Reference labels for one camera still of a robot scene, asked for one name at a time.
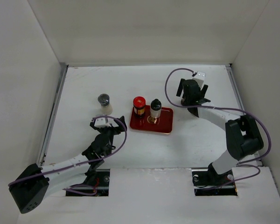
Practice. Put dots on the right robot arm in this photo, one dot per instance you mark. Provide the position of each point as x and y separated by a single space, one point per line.
242 134

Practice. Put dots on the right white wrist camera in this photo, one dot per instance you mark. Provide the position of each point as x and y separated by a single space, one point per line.
199 77

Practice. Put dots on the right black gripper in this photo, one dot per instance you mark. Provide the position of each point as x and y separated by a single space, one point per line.
203 90

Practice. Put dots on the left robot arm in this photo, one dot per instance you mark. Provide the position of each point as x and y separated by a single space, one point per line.
36 183

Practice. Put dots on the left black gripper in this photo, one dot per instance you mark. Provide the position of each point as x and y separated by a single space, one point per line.
120 122

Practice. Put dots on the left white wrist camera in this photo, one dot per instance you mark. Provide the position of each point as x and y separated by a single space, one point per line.
101 122

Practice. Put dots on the red lid chili sauce jar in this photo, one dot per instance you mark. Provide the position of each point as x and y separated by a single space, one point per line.
139 104

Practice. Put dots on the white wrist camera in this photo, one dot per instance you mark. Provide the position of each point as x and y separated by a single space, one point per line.
101 122
199 77

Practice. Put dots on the black cap white bottle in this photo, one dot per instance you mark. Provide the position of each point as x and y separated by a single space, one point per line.
155 109

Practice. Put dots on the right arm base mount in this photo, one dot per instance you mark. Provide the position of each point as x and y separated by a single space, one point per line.
207 182

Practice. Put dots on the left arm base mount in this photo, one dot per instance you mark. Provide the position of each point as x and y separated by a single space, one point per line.
96 184

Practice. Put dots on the red tray with gold emblem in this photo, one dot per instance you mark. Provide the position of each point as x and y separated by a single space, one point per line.
163 124

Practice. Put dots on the clear lid white shaker bottle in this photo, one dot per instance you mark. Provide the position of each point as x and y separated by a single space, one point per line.
106 107

